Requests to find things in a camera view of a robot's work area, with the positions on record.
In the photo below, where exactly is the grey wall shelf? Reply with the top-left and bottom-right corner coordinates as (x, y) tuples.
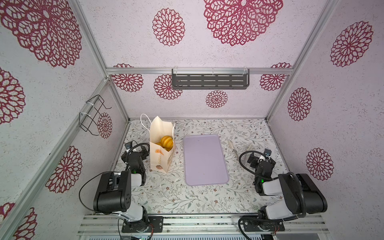
(171, 69), (250, 90)

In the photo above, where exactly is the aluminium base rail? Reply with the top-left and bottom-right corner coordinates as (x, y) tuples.
(76, 214), (330, 237)

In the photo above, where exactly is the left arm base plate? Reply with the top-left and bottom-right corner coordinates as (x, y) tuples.
(122, 216), (164, 234)

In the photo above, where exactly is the small yellow croissant piece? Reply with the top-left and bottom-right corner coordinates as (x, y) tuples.
(160, 136), (174, 152)

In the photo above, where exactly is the printed paper bag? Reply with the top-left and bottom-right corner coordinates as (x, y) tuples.
(140, 114), (175, 174)

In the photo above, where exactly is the lavender tray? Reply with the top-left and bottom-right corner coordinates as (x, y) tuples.
(183, 135), (229, 186)

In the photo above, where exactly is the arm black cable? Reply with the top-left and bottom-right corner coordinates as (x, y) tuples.
(78, 171), (121, 214)
(238, 150), (307, 218)

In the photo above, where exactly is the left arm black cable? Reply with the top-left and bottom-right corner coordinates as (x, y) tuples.
(78, 171), (121, 214)

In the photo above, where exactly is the black wire wall rack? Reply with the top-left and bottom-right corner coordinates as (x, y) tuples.
(78, 95), (113, 139)

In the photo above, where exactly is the floral table mat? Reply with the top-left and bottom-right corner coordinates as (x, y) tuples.
(133, 119), (287, 214)

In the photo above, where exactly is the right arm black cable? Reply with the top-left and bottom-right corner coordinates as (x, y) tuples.
(238, 150), (307, 218)

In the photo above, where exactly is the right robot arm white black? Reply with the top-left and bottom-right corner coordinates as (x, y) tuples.
(238, 149), (328, 222)

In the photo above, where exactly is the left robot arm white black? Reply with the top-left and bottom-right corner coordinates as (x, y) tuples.
(93, 143), (150, 225)

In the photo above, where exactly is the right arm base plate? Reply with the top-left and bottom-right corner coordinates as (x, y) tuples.
(241, 217), (286, 232)

